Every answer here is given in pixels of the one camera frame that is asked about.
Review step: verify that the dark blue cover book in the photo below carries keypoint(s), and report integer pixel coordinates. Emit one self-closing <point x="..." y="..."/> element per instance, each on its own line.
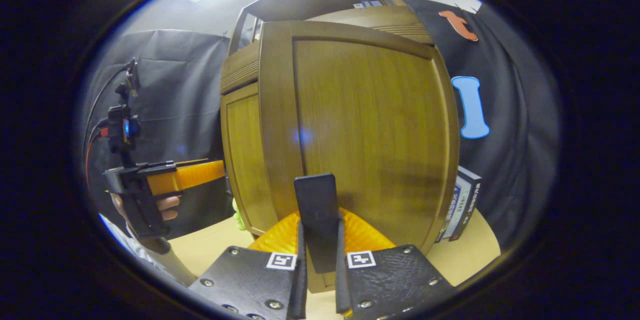
<point x="446" y="220"/>

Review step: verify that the green frog plush toy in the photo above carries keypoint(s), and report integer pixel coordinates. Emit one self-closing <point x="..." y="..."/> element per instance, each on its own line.
<point x="240" y="215"/>

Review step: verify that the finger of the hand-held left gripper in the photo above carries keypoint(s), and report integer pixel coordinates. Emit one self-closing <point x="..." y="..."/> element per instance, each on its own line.
<point x="195" y="175"/>

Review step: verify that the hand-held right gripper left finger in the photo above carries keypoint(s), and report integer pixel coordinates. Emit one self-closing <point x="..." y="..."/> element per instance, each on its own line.
<point x="300" y="285"/>

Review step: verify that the black backdrop cloth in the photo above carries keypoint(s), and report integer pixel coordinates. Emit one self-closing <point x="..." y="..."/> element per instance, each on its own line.
<point x="180" y="90"/>

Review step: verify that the black cover book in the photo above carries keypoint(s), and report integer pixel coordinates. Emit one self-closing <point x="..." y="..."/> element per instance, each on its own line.
<point x="472" y="195"/>

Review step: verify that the wooden shoe cabinet door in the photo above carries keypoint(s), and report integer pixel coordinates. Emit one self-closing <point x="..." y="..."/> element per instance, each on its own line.
<point x="370" y="125"/>
<point x="245" y="160"/>

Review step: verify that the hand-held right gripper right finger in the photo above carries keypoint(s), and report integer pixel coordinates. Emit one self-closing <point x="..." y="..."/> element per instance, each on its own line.
<point x="342" y="285"/>

